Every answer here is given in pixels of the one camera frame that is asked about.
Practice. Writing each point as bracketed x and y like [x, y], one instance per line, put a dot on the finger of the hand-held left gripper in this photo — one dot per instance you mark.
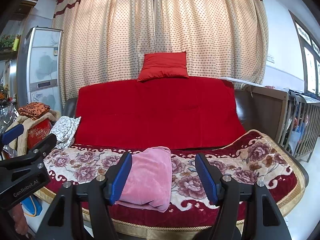
[12, 133]
[37, 150]

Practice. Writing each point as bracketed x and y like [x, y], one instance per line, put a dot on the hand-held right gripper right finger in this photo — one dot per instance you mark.
[206, 180]

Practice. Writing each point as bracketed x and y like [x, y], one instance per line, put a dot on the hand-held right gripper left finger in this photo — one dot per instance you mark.
[122, 180]

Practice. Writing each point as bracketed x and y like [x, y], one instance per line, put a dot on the person's left forearm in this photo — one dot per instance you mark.
[21, 220]

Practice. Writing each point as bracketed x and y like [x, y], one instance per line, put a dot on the clear plastic sheet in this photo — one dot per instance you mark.
[8, 117]

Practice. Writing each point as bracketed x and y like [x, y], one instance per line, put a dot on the red box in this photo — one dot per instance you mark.
[37, 132]

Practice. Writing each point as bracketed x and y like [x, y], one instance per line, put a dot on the beige jacket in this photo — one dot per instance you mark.
[30, 122]

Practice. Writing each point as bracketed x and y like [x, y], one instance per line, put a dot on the orange patterned cloth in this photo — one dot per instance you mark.
[33, 111]

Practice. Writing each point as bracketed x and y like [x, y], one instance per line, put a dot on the floral plush blanket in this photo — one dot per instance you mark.
[225, 155]

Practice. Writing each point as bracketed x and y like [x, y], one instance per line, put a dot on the white crackle-patterned cloth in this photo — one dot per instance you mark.
[66, 130]

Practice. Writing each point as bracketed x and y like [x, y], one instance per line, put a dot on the flower arrangement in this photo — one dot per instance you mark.
[3, 92]

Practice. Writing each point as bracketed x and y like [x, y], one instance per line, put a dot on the red sofa cover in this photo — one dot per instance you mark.
[150, 112]

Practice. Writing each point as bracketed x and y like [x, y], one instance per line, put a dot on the standing air conditioner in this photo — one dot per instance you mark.
[42, 60]

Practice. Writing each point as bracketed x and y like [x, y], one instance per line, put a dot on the yellow bottle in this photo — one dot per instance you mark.
[16, 42]

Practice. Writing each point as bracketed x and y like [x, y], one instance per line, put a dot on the wooden crib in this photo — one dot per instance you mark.
[270, 110]

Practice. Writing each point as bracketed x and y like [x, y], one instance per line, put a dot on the white strip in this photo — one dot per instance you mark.
[240, 81]

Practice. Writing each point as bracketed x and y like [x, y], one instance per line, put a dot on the red pillow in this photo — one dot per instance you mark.
[162, 66]

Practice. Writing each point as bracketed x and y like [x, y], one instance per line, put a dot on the dotted beige curtain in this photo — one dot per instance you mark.
[212, 30]
[105, 42]

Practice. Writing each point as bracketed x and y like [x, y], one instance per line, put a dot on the wooden display cabinet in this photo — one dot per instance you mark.
[28, 3]

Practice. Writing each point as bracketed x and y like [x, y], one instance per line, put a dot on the dark blue cloth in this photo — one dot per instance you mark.
[305, 95]

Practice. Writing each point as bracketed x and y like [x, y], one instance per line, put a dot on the wooden framed window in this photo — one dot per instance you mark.
[308, 62]

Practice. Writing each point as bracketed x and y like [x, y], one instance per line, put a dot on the wall outlet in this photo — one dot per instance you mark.
[270, 59]

